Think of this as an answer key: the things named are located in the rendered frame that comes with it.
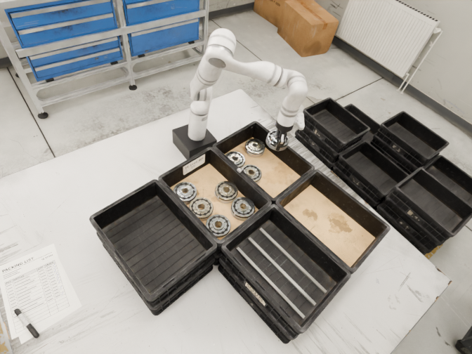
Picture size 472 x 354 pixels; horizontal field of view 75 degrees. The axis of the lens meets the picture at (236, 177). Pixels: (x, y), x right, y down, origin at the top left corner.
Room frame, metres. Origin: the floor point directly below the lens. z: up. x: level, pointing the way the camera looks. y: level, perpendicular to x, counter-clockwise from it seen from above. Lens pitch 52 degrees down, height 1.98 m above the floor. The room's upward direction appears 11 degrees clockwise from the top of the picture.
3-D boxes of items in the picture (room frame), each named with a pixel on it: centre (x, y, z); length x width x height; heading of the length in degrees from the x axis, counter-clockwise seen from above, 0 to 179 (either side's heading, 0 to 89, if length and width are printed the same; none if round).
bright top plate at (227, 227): (0.62, 0.03, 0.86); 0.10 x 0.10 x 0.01
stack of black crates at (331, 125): (1.77, -0.62, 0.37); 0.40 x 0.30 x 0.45; 46
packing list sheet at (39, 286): (0.28, 0.67, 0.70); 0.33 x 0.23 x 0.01; 46
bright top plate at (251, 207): (0.73, -0.06, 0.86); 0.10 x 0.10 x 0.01
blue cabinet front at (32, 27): (2.12, 1.45, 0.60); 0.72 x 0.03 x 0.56; 136
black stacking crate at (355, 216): (0.73, -0.42, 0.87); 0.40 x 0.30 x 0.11; 52
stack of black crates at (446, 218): (1.22, -1.20, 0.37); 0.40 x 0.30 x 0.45; 46
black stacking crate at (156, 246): (0.50, 0.26, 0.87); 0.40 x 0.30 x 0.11; 52
